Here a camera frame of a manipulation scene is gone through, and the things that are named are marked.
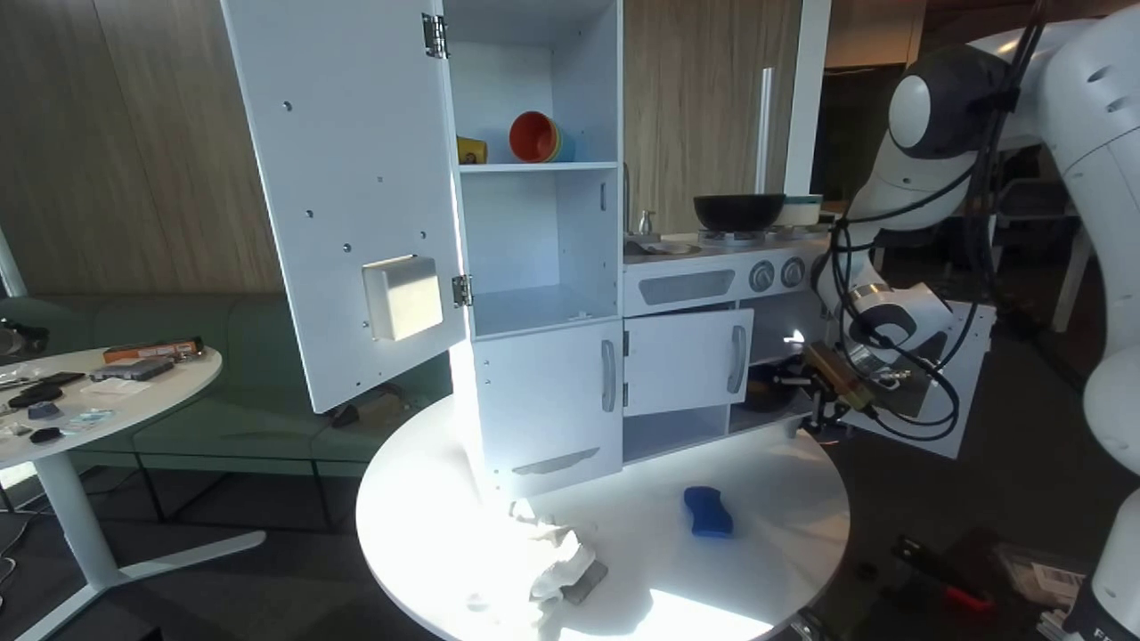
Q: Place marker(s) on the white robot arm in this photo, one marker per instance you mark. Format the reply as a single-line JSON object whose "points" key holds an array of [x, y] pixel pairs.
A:
{"points": [[1068, 87]]}

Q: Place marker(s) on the black and brass gripper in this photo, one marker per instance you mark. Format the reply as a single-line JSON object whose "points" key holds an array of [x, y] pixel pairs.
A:
{"points": [[842, 379]]}

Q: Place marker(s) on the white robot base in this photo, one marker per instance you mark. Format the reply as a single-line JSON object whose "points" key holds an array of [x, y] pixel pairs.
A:
{"points": [[1109, 595]]}

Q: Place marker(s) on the tall white fridge door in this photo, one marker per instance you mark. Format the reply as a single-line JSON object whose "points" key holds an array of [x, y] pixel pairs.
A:
{"points": [[352, 124]]}

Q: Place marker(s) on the crumpled white cloth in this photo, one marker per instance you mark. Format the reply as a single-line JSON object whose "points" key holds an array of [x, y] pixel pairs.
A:
{"points": [[550, 556]]}

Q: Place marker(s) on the black bowl on stovetop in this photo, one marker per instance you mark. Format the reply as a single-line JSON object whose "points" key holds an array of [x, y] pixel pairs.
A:
{"points": [[740, 211]]}

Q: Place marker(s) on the toy faucet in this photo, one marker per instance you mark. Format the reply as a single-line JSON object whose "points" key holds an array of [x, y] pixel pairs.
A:
{"points": [[645, 227]]}

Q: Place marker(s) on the orange toy cup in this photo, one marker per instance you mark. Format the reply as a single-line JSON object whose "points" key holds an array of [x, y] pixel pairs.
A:
{"points": [[534, 138]]}

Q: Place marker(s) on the yellow toy item on shelf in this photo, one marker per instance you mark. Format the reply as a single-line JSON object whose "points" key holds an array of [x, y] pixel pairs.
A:
{"points": [[471, 151]]}

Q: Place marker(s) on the red handled tool on floor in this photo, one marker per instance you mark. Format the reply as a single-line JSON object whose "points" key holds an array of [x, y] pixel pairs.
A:
{"points": [[947, 580]]}

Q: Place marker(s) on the cream bowl with green stripe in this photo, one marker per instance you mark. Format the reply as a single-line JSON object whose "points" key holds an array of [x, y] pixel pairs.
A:
{"points": [[800, 211]]}

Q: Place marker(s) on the blue sponge block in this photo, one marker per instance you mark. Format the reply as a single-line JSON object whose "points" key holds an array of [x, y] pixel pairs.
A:
{"points": [[708, 510]]}

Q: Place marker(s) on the white toy kitchen cabinet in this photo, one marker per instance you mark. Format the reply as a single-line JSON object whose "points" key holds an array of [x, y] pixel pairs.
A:
{"points": [[581, 356]]}

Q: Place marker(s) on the green upholstered bench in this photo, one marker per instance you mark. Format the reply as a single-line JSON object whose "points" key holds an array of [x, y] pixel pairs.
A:
{"points": [[186, 382]]}

